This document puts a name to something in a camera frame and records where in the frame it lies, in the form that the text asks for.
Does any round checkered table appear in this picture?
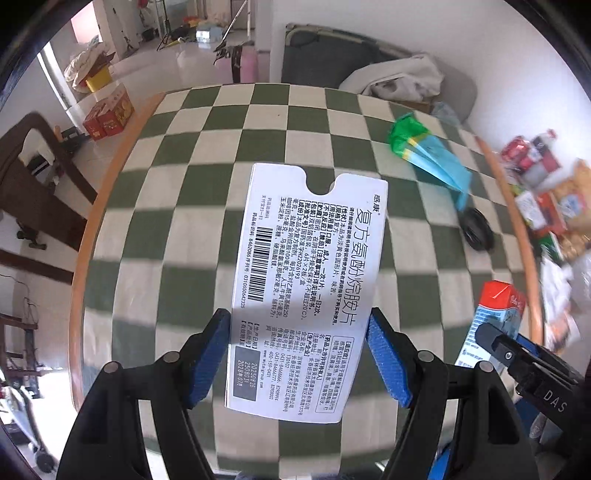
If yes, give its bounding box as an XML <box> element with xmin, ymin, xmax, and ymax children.
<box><xmin>69</xmin><ymin>83</ymin><xmax>546</xmax><ymax>476</ymax></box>

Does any red drink can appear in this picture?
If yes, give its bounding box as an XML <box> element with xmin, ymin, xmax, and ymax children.
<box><xmin>501</xmin><ymin>138</ymin><xmax>532</xmax><ymax>171</ymax></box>

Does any yellow plastic bag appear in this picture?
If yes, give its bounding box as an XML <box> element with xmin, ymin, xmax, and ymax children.
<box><xmin>554</xmin><ymin>159</ymin><xmax>591</xmax><ymax>259</ymax></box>

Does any white medicine box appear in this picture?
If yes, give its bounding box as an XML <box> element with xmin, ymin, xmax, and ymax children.
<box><xmin>225</xmin><ymin>162</ymin><xmax>389</xmax><ymax>424</ymax></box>

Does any orange box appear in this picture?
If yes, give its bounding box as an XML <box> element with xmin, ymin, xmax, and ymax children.
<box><xmin>515</xmin><ymin>191</ymin><xmax>566</xmax><ymax>238</ymax></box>

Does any white cloth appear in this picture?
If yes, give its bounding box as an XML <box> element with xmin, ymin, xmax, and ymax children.
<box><xmin>339</xmin><ymin>53</ymin><xmax>444</xmax><ymax>103</ymax></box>

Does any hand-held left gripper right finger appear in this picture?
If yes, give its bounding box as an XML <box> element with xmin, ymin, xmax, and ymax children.
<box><xmin>365</xmin><ymin>307</ymin><xmax>522</xmax><ymax>480</ymax></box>

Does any dark wooden chair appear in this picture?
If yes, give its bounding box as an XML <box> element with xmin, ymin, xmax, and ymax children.
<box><xmin>0</xmin><ymin>112</ymin><xmax>100</xmax><ymax>284</ymax></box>

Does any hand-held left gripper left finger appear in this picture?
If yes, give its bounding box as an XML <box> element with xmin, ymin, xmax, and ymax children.
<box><xmin>55</xmin><ymin>308</ymin><xmax>232</xmax><ymax>480</ymax></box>

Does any white tissue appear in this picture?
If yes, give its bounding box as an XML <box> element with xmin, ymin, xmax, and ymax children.
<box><xmin>540</xmin><ymin>258</ymin><xmax>583</xmax><ymax>324</ymax></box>

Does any small blue white carton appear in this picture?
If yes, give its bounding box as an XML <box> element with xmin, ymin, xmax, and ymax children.
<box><xmin>455</xmin><ymin>281</ymin><xmax>527</xmax><ymax>374</ymax></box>

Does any pile of clothes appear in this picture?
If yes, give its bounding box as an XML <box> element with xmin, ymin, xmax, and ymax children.
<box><xmin>65</xmin><ymin>44</ymin><xmax>116</xmax><ymax>86</ymax></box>

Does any pink suitcase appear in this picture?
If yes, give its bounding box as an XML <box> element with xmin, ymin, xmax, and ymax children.
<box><xmin>215</xmin><ymin>44</ymin><xmax>257</xmax><ymax>84</ymax></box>

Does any blue plastic bag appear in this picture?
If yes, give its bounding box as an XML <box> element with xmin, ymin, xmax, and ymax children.
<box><xmin>406</xmin><ymin>136</ymin><xmax>472</xmax><ymax>210</ymax></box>

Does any green plastic bag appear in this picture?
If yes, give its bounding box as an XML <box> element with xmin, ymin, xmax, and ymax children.
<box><xmin>388</xmin><ymin>113</ymin><xmax>435</xmax><ymax>160</ymax></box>

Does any black round lid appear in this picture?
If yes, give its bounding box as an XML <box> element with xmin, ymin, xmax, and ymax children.
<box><xmin>462</xmin><ymin>208</ymin><xmax>494</xmax><ymax>252</ymax></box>

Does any black dumbbell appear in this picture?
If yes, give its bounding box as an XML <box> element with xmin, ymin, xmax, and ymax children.
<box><xmin>16</xmin><ymin>222</ymin><xmax>47</xmax><ymax>247</ymax></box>

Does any red cardboard box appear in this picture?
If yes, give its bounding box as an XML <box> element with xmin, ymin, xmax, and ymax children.
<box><xmin>83</xmin><ymin>102</ymin><xmax>116</xmax><ymax>141</ymax></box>
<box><xmin>97</xmin><ymin>85</ymin><xmax>134</xmax><ymax>134</ymax></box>

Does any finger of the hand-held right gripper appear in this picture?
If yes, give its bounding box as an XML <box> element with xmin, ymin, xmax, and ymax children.
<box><xmin>512</xmin><ymin>333</ymin><xmax>546</xmax><ymax>354</ymax></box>
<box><xmin>475</xmin><ymin>323</ymin><xmax>541</xmax><ymax>368</ymax></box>

